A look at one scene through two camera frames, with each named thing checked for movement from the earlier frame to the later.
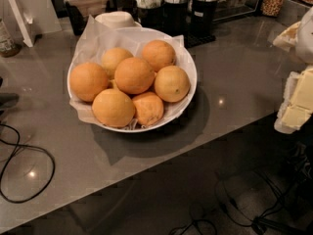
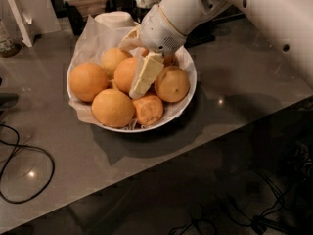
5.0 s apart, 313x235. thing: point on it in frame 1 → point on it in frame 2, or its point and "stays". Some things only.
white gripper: (305, 38) → (157, 31)
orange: (113, 108) stays
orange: (149, 108) stays
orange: (134, 75) stays
